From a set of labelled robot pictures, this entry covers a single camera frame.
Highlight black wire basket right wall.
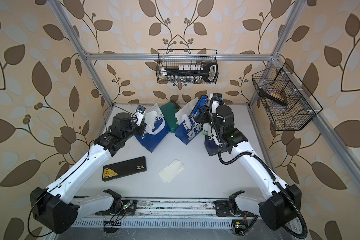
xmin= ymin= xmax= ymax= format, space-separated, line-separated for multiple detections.
xmin=252 ymin=63 xmax=323 ymax=131

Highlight blue stapler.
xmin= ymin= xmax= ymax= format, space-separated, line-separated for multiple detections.
xmin=190 ymin=95 xmax=209 ymax=119

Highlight dark blue bag white handles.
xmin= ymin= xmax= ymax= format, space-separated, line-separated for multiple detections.
xmin=204 ymin=135 xmax=219 ymax=157

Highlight black box yellow label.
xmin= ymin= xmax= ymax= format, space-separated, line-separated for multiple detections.
xmin=102 ymin=157 xmax=147 ymax=182

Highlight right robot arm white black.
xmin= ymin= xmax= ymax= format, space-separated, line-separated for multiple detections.
xmin=196 ymin=105 xmax=308 ymax=239

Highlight green white bag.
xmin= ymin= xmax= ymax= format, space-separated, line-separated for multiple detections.
xmin=203 ymin=123 xmax=212 ymax=137

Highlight black wire basket back wall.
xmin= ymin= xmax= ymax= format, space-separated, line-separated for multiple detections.
xmin=156 ymin=48 xmax=219 ymax=85

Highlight dark object in right basket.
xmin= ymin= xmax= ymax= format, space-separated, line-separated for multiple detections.
xmin=261 ymin=89 xmax=288 ymax=107

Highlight aluminium frame rail base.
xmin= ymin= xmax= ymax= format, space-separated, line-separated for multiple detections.
xmin=41 ymin=196 xmax=307 ymax=240

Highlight black tool set in basket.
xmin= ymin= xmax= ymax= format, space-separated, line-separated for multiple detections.
xmin=157 ymin=62 xmax=219 ymax=84

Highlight black wire basket wall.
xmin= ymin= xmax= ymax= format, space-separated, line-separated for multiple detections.
xmin=156 ymin=48 xmax=219 ymax=85
xmin=252 ymin=63 xmax=323 ymax=131

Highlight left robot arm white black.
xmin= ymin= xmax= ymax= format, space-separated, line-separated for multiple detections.
xmin=28 ymin=111 xmax=146 ymax=234

